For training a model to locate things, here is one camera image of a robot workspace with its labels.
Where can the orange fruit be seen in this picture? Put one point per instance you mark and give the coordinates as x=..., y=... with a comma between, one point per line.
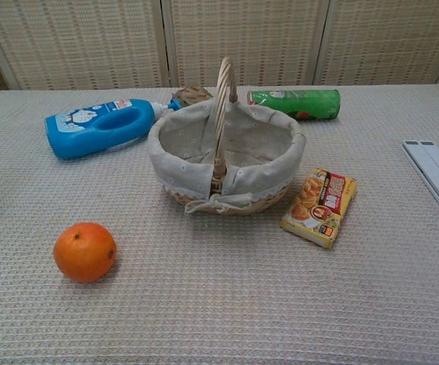
x=84, y=252

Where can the woven basket with cloth liner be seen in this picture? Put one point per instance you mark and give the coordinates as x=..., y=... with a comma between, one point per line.
x=249, y=167

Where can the table with white woven cloth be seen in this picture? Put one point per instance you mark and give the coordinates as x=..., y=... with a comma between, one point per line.
x=211, y=296

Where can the woven bamboo folding screen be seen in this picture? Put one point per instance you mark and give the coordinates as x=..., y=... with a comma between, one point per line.
x=264, y=38

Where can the brown snack packet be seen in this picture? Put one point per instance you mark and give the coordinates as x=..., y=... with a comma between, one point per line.
x=192, y=95

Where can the yellow snack box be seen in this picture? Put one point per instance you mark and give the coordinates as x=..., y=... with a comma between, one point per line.
x=318, y=209

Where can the green chip can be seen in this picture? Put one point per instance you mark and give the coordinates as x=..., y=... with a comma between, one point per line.
x=299, y=102

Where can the blue detergent pump bottle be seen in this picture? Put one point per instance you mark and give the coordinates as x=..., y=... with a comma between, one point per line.
x=74, y=140

